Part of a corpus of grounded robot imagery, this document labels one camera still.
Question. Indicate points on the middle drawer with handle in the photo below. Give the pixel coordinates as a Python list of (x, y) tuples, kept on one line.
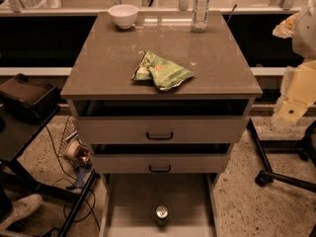
[(159, 163)]

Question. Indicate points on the clear water bottle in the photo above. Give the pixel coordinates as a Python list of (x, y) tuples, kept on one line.
[(200, 15)]

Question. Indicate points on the black office chair base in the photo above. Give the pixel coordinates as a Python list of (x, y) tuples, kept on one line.
[(286, 154)]

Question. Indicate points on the black side table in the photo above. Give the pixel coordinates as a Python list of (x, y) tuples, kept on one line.
[(15, 137)]

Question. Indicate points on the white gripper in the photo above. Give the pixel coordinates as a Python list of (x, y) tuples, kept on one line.
[(305, 37)]

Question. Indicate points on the open bottom drawer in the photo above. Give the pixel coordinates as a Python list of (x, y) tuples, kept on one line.
[(131, 201)]

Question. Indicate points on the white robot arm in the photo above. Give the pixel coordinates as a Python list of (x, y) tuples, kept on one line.
[(302, 28)]

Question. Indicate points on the white bowl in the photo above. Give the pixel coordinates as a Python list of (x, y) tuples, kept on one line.
[(123, 15)]

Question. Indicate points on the drawer with handle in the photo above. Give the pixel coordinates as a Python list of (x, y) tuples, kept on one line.
[(159, 163), (159, 130)]

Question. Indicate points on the wire basket with clutter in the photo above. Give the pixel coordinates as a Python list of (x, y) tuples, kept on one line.
[(72, 149)]

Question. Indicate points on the top drawer with handle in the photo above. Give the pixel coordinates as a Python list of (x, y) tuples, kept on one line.
[(159, 130)]

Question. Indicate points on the white sneaker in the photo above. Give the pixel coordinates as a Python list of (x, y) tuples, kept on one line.
[(18, 210)]

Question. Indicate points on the green chip bag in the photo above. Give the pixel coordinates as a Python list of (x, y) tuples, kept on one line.
[(164, 73)]

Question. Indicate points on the grey drawer cabinet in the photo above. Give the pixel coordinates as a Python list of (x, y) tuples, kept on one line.
[(100, 83)]

